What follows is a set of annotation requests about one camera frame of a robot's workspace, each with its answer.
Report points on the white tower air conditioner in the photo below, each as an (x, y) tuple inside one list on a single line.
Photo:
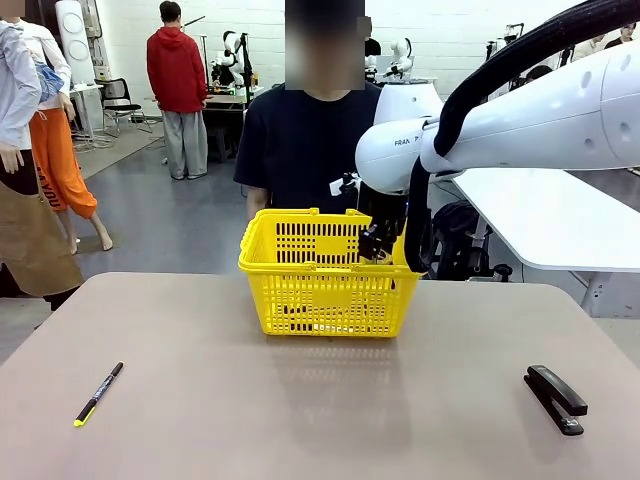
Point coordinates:
[(75, 40)]

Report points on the figure in orange trousers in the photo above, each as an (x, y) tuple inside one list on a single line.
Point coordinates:
[(55, 150)]

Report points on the black backpack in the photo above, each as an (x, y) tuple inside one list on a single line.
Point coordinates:
[(457, 235)]

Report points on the person in navy T-shirt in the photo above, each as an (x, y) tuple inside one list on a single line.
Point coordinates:
[(300, 150)]

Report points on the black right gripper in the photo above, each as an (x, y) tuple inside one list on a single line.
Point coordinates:
[(382, 210)]

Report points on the person in red hoodie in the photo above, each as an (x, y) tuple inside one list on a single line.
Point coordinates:
[(177, 70)]

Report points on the large white table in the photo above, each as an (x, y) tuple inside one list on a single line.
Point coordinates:
[(550, 225)]

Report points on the black pen with yellow cap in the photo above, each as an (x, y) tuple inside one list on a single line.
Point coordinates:
[(99, 394)]

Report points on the figure in light blue shirt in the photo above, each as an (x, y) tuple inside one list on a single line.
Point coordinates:
[(20, 200)]

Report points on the yellow plastic shopping basket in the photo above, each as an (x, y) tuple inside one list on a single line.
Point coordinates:
[(320, 280)]

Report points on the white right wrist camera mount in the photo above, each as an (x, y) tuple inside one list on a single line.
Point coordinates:
[(342, 185)]

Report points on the black office chair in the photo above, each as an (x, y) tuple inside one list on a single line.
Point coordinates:
[(117, 100)]

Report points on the person's right forearm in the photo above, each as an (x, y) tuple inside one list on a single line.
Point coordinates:
[(259, 205)]

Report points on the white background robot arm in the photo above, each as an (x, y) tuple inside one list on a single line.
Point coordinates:
[(231, 52), (400, 55)]

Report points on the black stapler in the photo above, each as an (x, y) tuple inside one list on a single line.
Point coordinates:
[(552, 395)]

